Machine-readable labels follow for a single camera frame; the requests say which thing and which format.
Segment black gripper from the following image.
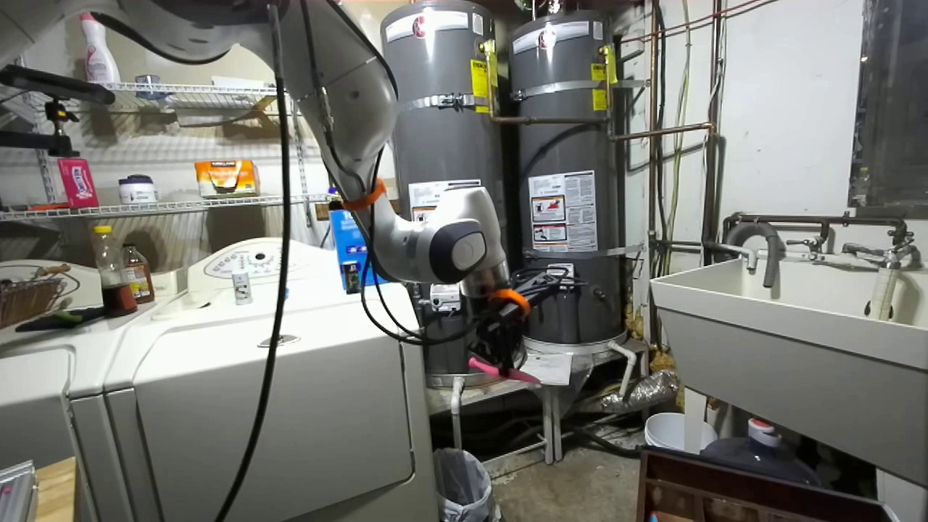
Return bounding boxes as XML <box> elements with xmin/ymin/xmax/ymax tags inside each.
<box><xmin>474</xmin><ymin>305</ymin><xmax>533</xmax><ymax>378</ymax></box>

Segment pink plastic utensil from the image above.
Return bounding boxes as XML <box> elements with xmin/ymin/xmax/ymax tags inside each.
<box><xmin>468</xmin><ymin>355</ymin><xmax>545</xmax><ymax>387</ymax></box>

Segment white washing machine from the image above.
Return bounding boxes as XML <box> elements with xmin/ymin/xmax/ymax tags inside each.
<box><xmin>68</xmin><ymin>239</ymin><xmax>445</xmax><ymax>522</ymax></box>

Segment wooden utensil organizer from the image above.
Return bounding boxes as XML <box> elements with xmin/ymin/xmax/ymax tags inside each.
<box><xmin>635</xmin><ymin>446</ymin><xmax>893</xmax><ymax>522</ymax></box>

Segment white dryer machine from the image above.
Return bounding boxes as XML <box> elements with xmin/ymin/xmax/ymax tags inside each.
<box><xmin>0</xmin><ymin>259</ymin><xmax>185</xmax><ymax>475</ymax></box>

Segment white water heater stand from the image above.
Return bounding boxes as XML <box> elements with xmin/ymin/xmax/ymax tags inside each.
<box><xmin>423</xmin><ymin>332</ymin><xmax>646</xmax><ymax>468</ymax></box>

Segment white gas control valve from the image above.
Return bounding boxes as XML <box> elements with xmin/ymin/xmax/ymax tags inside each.
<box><xmin>430</xmin><ymin>282</ymin><xmax>463</xmax><ymax>317</ymax></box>

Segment trash bin with bag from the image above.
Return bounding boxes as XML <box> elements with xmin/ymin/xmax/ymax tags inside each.
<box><xmin>430</xmin><ymin>445</ymin><xmax>504</xmax><ymax>522</ymax></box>

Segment small dark can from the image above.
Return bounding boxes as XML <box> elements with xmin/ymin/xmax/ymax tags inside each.
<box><xmin>339</xmin><ymin>259</ymin><xmax>365</xmax><ymax>297</ymax></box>

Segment white plastic bucket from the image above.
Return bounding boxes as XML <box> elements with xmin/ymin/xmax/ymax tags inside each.
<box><xmin>642</xmin><ymin>410</ymin><xmax>720</xmax><ymax>458</ymax></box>

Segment blue cardboard box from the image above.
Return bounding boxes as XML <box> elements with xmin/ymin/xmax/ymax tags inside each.
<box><xmin>326</xmin><ymin>187</ymin><xmax>376</xmax><ymax>292</ymax></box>

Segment gray water heater tank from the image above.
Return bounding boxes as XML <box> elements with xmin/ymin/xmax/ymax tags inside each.
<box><xmin>376</xmin><ymin>0</ymin><xmax>524</xmax><ymax>388</ymax></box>
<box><xmin>507</xmin><ymin>10</ymin><xmax>630</xmax><ymax>345</ymax></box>

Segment metal sink faucet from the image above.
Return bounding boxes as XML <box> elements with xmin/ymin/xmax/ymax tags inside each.
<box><xmin>720</xmin><ymin>210</ymin><xmax>925</xmax><ymax>292</ymax></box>

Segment white utility sink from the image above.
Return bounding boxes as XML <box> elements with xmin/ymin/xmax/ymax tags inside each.
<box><xmin>646</xmin><ymin>252</ymin><xmax>928</xmax><ymax>491</ymax></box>

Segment orange package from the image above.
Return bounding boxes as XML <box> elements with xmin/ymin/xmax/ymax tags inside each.
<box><xmin>191</xmin><ymin>156</ymin><xmax>262</xmax><ymax>201</ymax></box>

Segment small brown bottle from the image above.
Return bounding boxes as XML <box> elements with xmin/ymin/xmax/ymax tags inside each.
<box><xmin>123</xmin><ymin>245</ymin><xmax>156</xmax><ymax>305</ymax></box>

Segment yellow capped dark bottle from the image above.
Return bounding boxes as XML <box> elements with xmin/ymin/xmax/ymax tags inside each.
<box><xmin>91</xmin><ymin>223</ymin><xmax>140</xmax><ymax>317</ymax></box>

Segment white jar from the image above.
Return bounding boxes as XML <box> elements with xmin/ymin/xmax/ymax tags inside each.
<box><xmin>117</xmin><ymin>172</ymin><xmax>159</xmax><ymax>210</ymax></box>

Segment pink card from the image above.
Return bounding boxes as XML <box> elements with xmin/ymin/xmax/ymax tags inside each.
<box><xmin>55</xmin><ymin>155</ymin><xmax>102</xmax><ymax>213</ymax></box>

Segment dark framed window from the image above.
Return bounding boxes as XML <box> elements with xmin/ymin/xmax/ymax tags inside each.
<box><xmin>846</xmin><ymin>0</ymin><xmax>928</xmax><ymax>221</ymax></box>

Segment wooden table board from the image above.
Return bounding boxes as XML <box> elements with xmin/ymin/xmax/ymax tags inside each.
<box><xmin>31</xmin><ymin>458</ymin><xmax>82</xmax><ymax>522</ymax></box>

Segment white plastic bottle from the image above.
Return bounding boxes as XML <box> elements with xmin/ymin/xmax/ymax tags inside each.
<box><xmin>73</xmin><ymin>10</ymin><xmax>126</xmax><ymax>89</ymax></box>

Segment orange wrist mount ring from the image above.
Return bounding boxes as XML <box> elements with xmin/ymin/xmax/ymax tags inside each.
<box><xmin>484</xmin><ymin>284</ymin><xmax>533</xmax><ymax>317</ymax></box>

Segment silver foil duct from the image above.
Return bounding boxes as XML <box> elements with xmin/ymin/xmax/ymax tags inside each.
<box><xmin>578</xmin><ymin>368</ymin><xmax>684</xmax><ymax>417</ymax></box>

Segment orange forearm cable strap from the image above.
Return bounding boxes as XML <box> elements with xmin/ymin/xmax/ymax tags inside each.
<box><xmin>342</xmin><ymin>181</ymin><xmax>388</xmax><ymax>216</ymax></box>

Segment metal wall pipes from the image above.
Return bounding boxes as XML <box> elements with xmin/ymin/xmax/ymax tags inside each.
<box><xmin>619</xmin><ymin>0</ymin><xmax>735</xmax><ymax>271</ymax></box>

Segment white wire shelf rack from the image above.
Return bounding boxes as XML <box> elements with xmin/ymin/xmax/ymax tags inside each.
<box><xmin>0</xmin><ymin>76</ymin><xmax>327</xmax><ymax>245</ymax></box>

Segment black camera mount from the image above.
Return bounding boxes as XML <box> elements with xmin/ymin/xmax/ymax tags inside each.
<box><xmin>0</xmin><ymin>62</ymin><xmax>117</xmax><ymax>156</ymax></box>

